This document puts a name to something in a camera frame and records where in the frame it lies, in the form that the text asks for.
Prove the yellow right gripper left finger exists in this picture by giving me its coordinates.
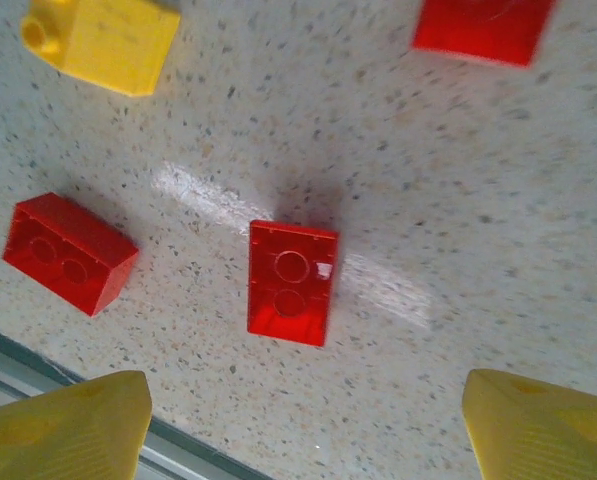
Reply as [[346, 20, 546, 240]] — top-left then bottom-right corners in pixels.
[[0, 369, 153, 480]]

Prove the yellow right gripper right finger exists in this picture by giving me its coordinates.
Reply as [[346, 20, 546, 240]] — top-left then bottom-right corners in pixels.
[[460, 368, 597, 480]]

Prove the yellow lego brick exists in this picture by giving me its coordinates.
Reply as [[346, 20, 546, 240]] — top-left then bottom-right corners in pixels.
[[20, 0, 183, 99]]

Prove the long red lego brick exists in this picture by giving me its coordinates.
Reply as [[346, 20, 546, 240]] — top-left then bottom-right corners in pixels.
[[410, 0, 559, 69]]

